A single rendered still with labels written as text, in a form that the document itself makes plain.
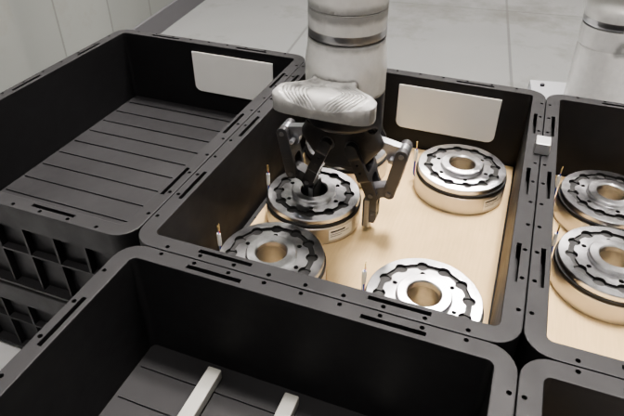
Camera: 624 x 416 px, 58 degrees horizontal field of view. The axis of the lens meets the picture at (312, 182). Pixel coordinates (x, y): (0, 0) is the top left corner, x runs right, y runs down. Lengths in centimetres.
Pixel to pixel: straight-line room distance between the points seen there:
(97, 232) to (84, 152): 32
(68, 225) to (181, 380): 16
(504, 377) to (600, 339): 20
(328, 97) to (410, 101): 28
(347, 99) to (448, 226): 23
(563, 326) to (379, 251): 18
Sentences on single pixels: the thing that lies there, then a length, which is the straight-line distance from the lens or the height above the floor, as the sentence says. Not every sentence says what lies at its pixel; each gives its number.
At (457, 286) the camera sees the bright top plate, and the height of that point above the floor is 86.
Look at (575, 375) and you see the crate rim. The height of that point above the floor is 93.
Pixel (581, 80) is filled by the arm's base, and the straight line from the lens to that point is 93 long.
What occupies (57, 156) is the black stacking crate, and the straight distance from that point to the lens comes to 81.
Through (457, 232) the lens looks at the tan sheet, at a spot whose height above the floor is 83.
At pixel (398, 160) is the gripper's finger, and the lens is 55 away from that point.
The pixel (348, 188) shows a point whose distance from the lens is 63.
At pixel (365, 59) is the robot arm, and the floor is 103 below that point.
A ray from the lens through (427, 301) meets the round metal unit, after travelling 54.
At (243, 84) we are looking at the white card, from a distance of 82.
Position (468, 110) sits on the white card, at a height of 90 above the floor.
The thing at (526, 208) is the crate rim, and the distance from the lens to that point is 52.
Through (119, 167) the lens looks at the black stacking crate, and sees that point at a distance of 76.
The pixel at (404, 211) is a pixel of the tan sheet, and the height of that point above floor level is 83.
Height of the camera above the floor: 123
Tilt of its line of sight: 35 degrees down
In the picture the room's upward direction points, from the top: straight up
